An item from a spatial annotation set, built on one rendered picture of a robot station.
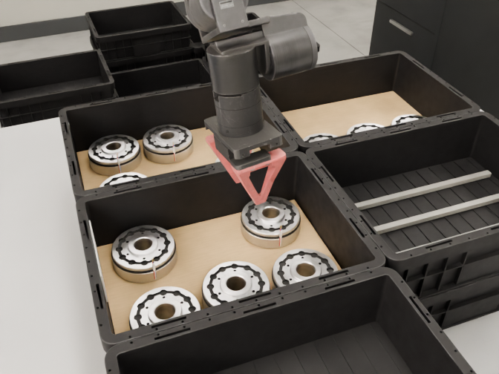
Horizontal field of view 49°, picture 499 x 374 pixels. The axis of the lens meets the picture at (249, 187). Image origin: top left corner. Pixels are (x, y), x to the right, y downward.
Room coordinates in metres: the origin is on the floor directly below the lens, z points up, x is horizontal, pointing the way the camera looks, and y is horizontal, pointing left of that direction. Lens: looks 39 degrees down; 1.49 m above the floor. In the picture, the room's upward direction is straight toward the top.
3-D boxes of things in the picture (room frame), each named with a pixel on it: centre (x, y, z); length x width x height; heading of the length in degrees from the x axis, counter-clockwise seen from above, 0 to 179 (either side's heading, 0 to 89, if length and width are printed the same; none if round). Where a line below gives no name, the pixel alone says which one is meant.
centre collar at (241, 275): (0.55, 0.02, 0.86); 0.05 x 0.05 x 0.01
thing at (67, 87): (1.77, 0.70, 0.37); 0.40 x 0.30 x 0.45; 112
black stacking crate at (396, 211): (0.74, -0.33, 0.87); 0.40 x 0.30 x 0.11; 110
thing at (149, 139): (0.95, 0.17, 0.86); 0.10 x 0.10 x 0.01
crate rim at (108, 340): (0.60, 0.04, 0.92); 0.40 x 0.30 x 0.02; 110
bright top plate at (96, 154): (0.91, 0.27, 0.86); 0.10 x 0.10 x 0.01
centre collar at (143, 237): (0.63, 0.17, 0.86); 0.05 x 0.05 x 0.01
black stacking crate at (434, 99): (1.02, -0.23, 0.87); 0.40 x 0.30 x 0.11; 110
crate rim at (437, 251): (0.74, -0.33, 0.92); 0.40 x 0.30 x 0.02; 110
